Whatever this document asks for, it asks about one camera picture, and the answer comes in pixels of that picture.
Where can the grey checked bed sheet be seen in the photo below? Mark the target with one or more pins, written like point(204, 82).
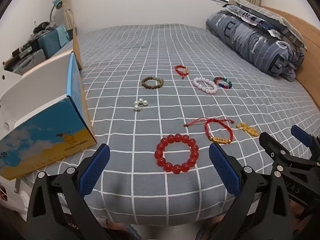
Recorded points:
point(150, 45)

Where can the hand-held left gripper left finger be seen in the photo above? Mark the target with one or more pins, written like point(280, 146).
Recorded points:
point(96, 167)

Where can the blue desk lamp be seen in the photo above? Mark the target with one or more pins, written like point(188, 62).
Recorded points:
point(58, 3)

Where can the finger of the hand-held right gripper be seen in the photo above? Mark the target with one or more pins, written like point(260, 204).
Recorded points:
point(270, 142)
point(301, 135)

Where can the blue and yellow cardboard box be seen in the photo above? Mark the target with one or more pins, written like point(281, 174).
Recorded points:
point(50, 140)

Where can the grey storage cases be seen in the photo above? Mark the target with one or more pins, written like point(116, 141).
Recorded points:
point(27, 57)

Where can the folded blue-grey quilt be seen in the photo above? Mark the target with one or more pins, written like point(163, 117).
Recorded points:
point(252, 42)

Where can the white pearl beads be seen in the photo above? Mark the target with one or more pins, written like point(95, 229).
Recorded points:
point(136, 108)

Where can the grey checked pillow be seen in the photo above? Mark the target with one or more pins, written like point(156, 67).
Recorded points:
point(275, 15)

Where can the teal suitcase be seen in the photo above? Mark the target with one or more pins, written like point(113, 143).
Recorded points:
point(53, 40)

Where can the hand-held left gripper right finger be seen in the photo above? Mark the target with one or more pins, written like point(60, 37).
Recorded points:
point(222, 170)

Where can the wooden bed footboard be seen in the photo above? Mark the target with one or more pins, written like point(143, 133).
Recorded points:
point(77, 50)

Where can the wooden bed headboard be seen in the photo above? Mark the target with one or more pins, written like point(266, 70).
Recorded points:
point(307, 55)

